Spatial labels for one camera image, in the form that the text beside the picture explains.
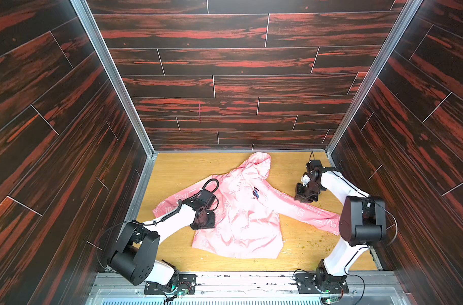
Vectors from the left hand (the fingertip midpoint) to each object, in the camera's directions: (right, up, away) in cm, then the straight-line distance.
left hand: (212, 224), depth 89 cm
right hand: (+44, +12, +5) cm, 46 cm away
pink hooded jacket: (+13, +5, +5) cm, 15 cm away
